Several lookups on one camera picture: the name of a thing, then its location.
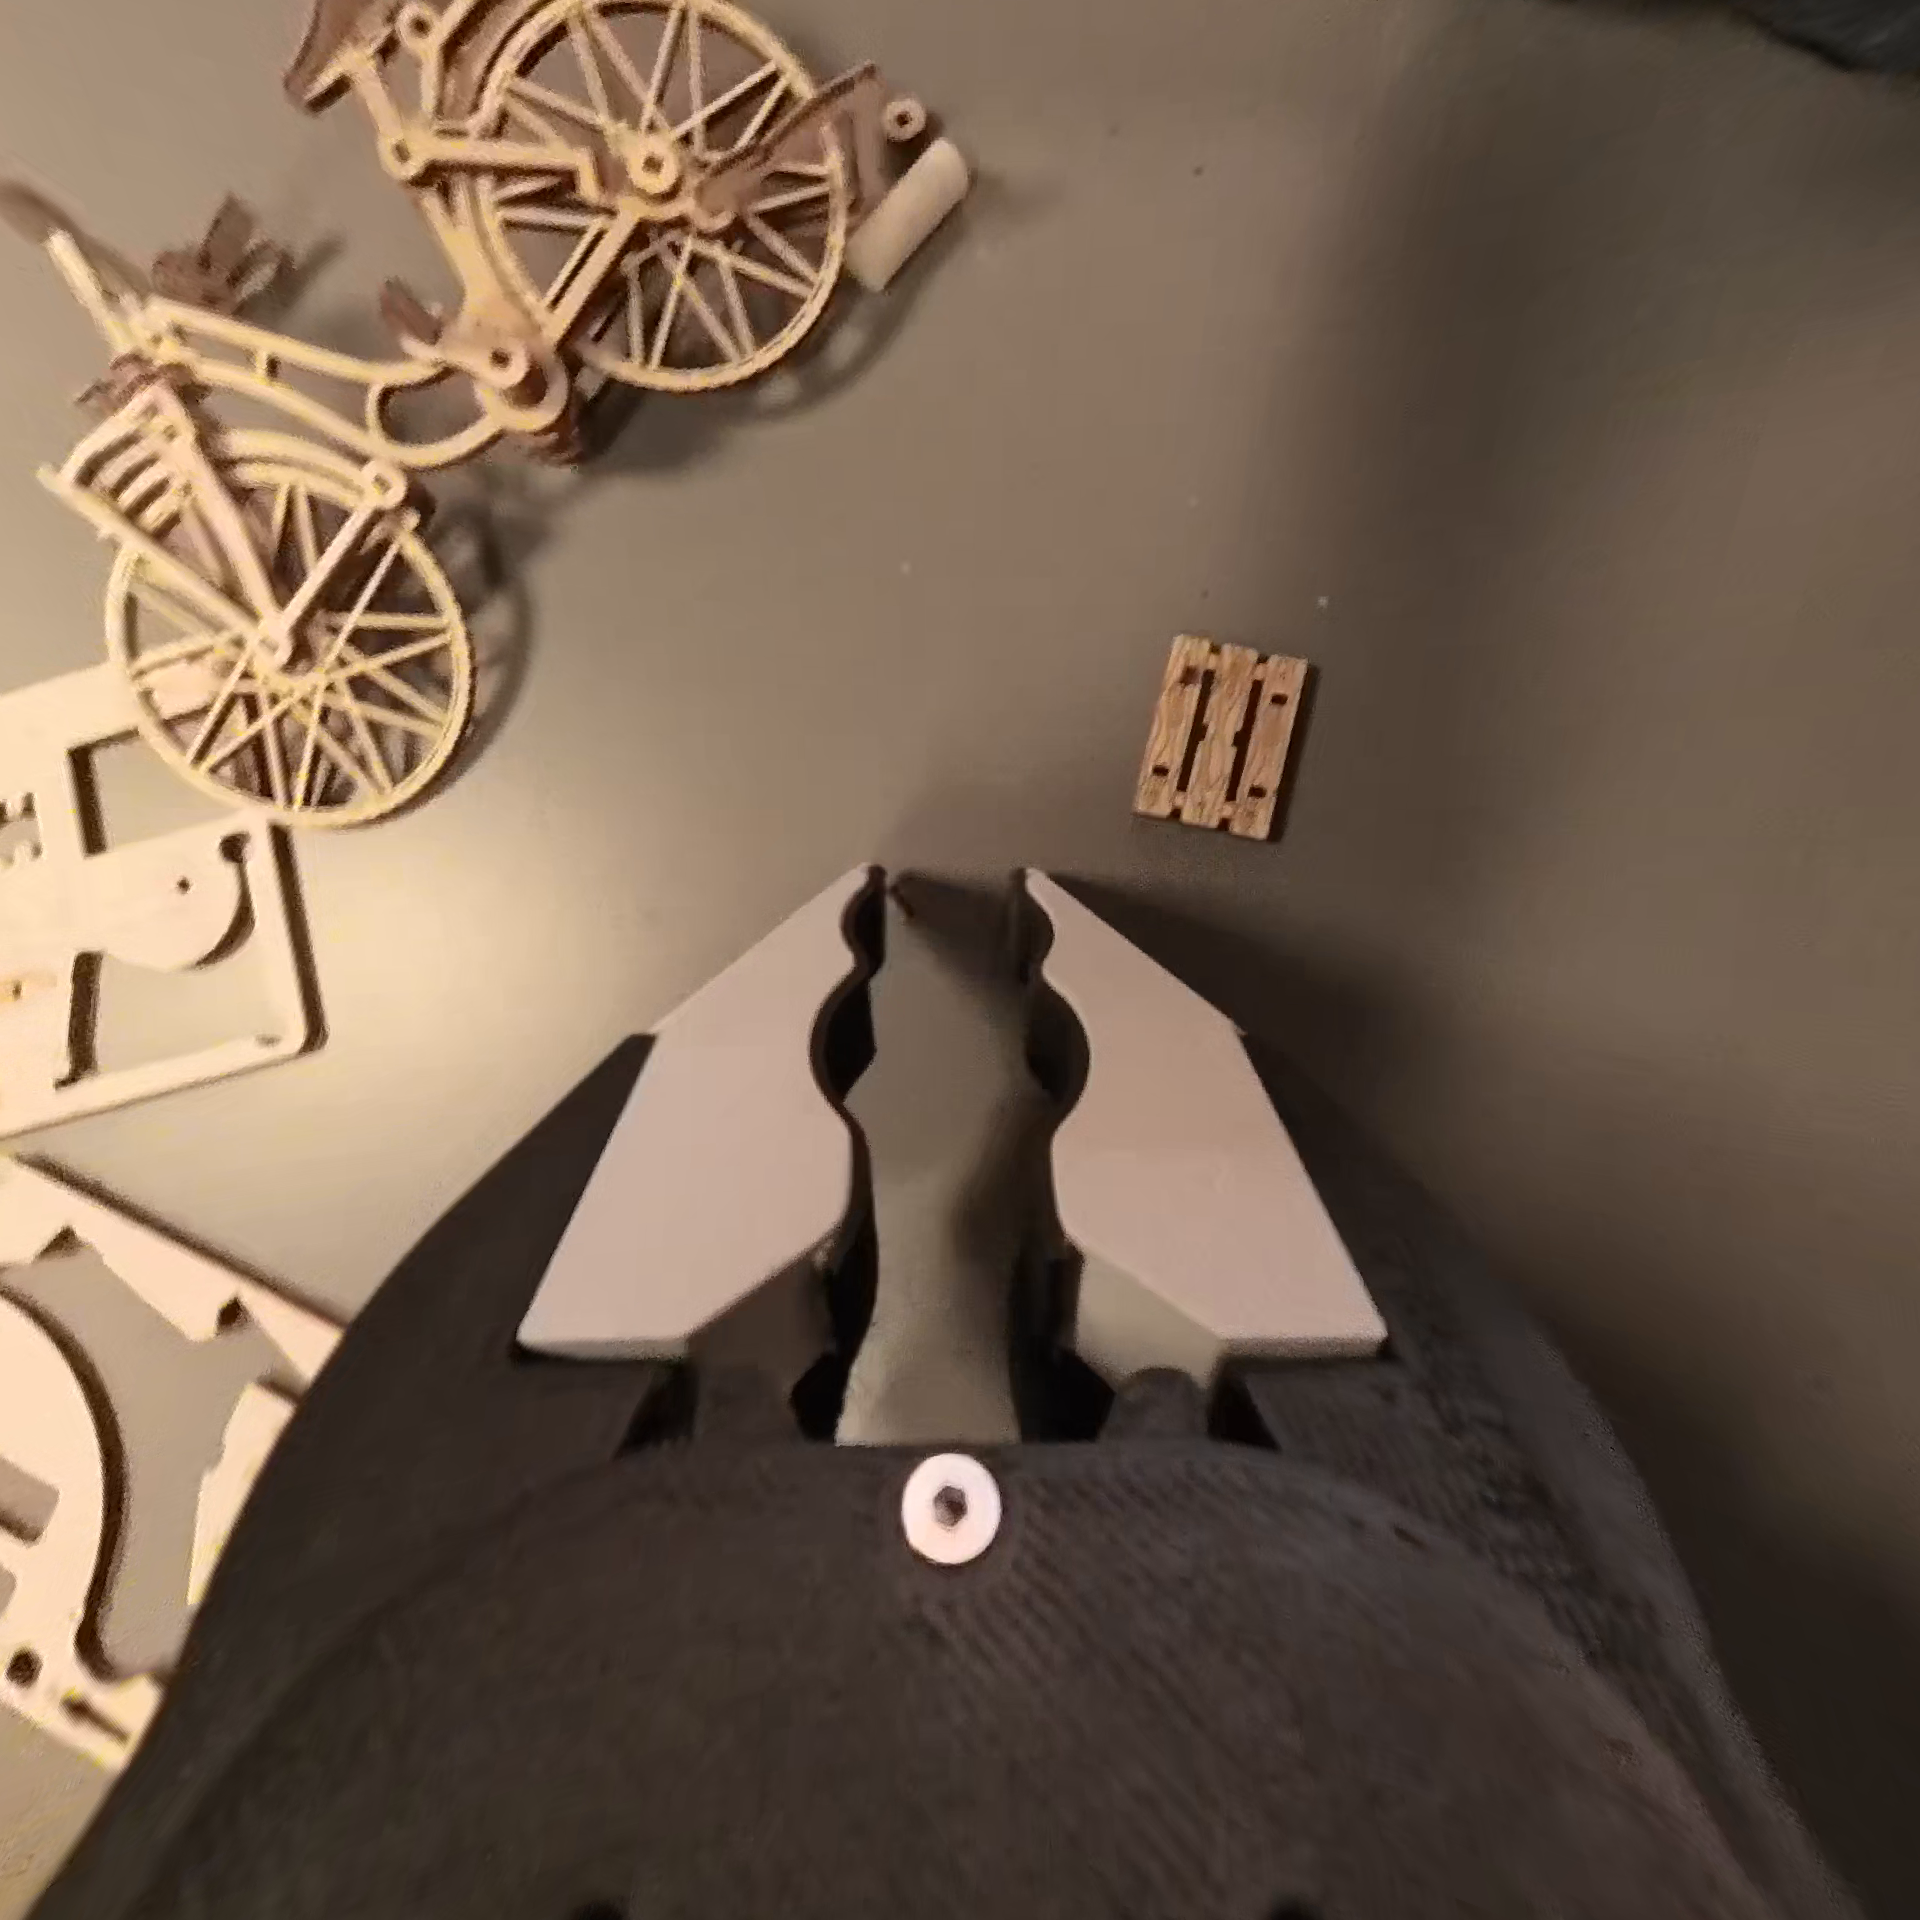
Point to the wooden bicycle model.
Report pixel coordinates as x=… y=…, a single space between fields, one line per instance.
x=502 y=368

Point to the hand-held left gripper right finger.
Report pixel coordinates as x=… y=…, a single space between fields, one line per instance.
x=1196 y=1171

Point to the wooden sheet with remaining parts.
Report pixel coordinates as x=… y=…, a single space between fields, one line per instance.
x=302 y=932

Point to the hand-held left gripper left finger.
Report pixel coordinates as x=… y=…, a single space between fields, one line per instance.
x=707 y=1142

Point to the small white wax cylinder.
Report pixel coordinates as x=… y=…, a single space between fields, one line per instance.
x=914 y=212

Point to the small slatted wooden plate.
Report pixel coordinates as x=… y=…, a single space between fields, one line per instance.
x=1220 y=735

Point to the mostly empty wooden parts sheet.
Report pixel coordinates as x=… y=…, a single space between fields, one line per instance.
x=92 y=1222

